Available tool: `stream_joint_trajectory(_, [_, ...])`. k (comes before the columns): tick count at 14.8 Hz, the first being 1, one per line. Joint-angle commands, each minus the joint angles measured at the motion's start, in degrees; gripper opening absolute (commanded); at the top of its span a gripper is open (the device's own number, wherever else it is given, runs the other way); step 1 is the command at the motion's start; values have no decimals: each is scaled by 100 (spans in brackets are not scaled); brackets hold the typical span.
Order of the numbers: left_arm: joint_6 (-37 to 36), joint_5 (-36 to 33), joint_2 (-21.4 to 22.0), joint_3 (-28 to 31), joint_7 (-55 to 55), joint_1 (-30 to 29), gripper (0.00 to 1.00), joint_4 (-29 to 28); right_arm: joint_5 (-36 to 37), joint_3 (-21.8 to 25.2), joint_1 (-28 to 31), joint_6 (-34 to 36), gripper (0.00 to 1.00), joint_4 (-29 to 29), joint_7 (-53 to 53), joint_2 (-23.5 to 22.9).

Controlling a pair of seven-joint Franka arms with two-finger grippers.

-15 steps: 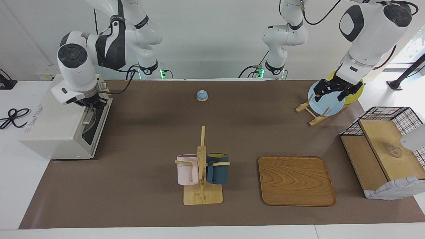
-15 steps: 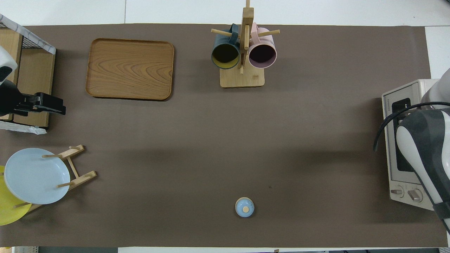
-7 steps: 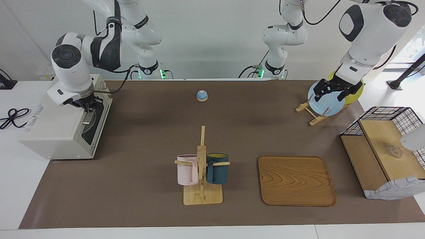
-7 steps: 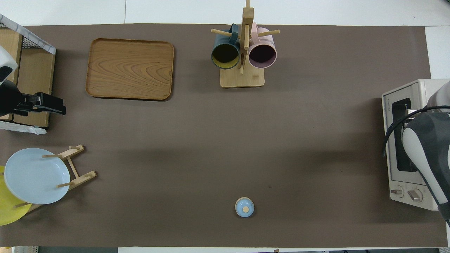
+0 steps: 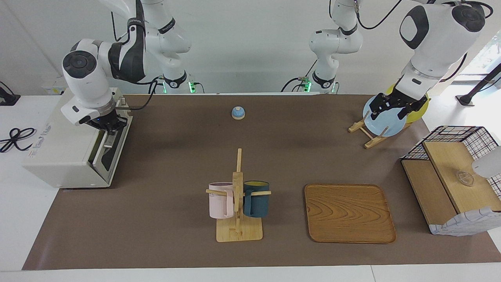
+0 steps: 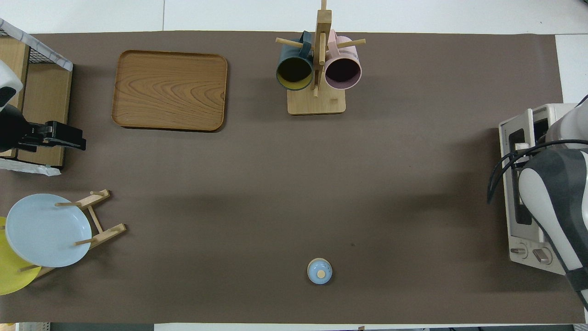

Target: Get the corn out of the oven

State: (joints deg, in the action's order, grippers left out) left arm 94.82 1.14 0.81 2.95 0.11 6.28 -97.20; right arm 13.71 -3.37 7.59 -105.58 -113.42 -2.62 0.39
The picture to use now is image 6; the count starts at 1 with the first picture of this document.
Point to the large oven control knob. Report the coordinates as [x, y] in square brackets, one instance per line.
[543, 255]

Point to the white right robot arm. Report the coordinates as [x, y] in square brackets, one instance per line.
[558, 202]

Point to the wooden plate rack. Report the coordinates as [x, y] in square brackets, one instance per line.
[98, 225]

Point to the light blue plate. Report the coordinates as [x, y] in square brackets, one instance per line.
[43, 230]

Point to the dark teal mug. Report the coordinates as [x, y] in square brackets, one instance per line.
[294, 73]

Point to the small oven control knob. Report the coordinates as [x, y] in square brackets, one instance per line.
[519, 251]

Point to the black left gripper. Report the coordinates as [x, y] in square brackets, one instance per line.
[11, 131]

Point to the brown table mat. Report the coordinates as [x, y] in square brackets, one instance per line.
[294, 193]

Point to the glass oven door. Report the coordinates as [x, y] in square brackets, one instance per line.
[505, 184]

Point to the beige toaster oven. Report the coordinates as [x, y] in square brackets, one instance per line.
[521, 236]

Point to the yellow plate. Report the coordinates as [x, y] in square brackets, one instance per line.
[11, 276]

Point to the brown wooden tray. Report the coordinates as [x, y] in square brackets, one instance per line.
[170, 89]

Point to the blue jar with wooden knob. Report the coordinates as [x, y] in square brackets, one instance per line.
[319, 272]

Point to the pink mug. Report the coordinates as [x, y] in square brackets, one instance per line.
[342, 73]

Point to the wooden mug tree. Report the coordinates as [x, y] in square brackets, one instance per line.
[317, 103]

